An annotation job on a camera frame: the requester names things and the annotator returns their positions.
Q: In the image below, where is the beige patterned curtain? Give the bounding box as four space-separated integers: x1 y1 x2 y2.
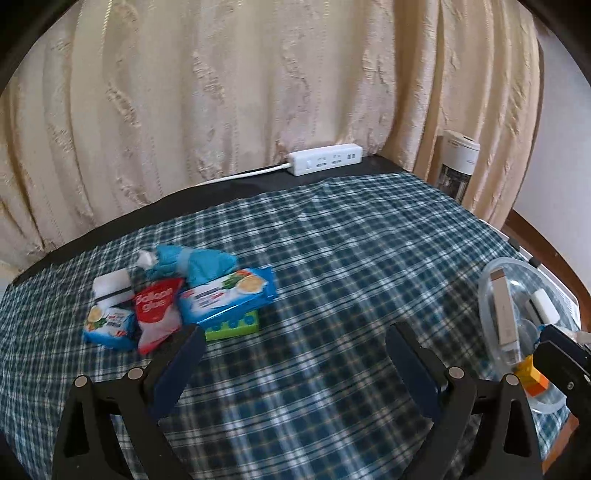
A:
0 0 546 273

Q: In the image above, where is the blue plaid tablecloth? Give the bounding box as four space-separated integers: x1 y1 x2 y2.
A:
0 172 578 480

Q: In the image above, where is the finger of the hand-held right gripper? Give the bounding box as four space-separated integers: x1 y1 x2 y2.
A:
540 325 591 352
536 342 591 409

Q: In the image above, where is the green toy block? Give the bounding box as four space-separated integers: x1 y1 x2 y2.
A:
204 308 260 342

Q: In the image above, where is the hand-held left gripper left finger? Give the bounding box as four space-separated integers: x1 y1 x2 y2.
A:
52 323 207 480

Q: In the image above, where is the blue cloth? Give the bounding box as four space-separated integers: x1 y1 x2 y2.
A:
154 244 238 287

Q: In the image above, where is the small blue cracker packet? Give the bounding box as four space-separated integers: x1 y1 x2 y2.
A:
82 305 137 350

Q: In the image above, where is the white power strip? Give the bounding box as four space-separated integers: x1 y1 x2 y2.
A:
287 144 363 176

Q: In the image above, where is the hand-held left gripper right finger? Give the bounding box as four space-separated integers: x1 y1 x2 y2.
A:
385 322 543 480

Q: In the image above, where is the white standing appliance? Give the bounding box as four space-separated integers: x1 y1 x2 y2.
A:
436 130 481 204

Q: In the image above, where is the red glue packet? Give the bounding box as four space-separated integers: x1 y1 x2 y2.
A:
134 277 185 355

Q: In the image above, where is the white power strip cable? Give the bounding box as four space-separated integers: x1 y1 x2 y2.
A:
198 164 293 185

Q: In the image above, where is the orange and yellow toy block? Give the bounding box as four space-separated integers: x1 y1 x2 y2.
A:
514 354 551 398

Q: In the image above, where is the large blue cracker packet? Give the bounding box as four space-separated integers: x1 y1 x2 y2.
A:
178 268 279 326

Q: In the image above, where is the clear plastic container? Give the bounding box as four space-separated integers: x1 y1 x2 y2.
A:
478 257 578 416

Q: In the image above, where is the large grey sponge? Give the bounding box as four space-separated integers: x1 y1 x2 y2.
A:
488 270 522 366

